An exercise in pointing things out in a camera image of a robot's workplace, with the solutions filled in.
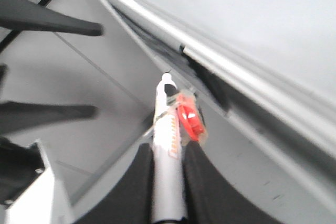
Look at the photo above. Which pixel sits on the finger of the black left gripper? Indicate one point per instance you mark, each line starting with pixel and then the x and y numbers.
pixel 26 15
pixel 17 116

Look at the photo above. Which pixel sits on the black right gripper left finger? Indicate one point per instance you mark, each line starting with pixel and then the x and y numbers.
pixel 130 199

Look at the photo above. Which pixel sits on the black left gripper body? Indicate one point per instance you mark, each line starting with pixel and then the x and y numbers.
pixel 18 169

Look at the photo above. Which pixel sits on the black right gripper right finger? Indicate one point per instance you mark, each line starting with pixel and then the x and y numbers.
pixel 210 198

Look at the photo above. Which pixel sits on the white whiteboard marker pen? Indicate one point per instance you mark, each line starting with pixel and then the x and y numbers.
pixel 168 203

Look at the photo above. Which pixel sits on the white whiteboard with aluminium frame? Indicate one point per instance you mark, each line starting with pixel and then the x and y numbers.
pixel 279 54

